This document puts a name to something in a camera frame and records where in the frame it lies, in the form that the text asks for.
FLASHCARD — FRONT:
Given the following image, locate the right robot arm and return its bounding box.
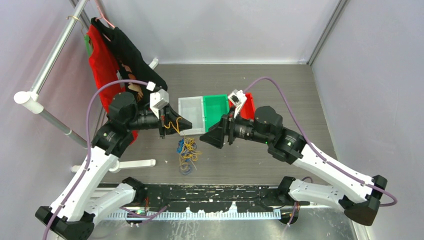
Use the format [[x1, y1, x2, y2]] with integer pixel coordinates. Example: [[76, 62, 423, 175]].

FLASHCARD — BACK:
[[199, 106, 388, 226]]

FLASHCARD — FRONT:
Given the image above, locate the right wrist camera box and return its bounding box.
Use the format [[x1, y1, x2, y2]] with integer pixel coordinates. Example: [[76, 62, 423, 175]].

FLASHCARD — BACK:
[[227, 89, 247, 116]]

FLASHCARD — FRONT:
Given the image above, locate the red shirt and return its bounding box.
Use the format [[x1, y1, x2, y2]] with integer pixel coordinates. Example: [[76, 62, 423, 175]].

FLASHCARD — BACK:
[[86, 24, 140, 145]]

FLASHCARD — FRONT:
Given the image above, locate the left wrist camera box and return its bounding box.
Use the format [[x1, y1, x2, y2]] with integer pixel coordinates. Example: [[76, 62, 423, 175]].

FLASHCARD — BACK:
[[149, 89, 169, 119]]

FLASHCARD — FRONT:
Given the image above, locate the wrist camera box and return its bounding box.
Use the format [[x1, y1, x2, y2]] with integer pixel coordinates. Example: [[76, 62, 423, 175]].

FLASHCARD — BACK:
[[227, 89, 247, 116], [149, 89, 169, 119]]

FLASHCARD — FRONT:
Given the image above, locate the green plastic bin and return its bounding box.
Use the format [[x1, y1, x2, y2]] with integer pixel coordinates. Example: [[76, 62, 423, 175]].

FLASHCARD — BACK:
[[203, 94, 230, 132]]

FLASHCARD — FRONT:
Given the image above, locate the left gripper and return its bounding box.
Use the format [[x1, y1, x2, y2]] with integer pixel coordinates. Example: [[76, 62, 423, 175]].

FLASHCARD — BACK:
[[125, 104, 193, 139]]

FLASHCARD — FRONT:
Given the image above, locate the coloured cable bundle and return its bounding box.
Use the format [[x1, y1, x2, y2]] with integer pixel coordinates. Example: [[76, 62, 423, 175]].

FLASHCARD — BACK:
[[175, 136, 203, 176]]

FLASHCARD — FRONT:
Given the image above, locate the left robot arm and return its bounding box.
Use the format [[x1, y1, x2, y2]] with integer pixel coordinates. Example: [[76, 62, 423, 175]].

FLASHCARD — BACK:
[[35, 90, 193, 240]]

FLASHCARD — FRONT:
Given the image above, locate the green hanger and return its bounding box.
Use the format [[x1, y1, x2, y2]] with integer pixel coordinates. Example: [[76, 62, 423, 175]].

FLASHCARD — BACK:
[[84, 34, 93, 57]]

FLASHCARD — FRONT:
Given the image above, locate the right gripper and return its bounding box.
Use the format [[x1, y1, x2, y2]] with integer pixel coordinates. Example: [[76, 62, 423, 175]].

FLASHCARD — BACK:
[[199, 105, 272, 149]]

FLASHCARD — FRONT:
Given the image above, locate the black shirt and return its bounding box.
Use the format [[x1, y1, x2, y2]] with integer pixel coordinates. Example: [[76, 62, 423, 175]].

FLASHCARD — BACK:
[[91, 17, 168, 91]]

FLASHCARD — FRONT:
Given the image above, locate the red plastic bin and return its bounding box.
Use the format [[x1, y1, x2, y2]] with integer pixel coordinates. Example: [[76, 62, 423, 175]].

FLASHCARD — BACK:
[[228, 92, 256, 120]]

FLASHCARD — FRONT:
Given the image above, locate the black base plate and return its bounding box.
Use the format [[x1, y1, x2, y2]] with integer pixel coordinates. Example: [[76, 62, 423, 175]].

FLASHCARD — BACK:
[[124, 184, 293, 213]]

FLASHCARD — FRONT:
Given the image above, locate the metal clothes rack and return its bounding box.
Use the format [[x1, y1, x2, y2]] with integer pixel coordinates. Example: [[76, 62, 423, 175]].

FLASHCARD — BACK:
[[13, 0, 156, 173]]

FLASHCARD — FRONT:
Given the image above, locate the white plastic bin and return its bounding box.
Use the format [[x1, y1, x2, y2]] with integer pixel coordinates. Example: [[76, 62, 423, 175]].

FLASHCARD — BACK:
[[178, 96, 206, 136]]

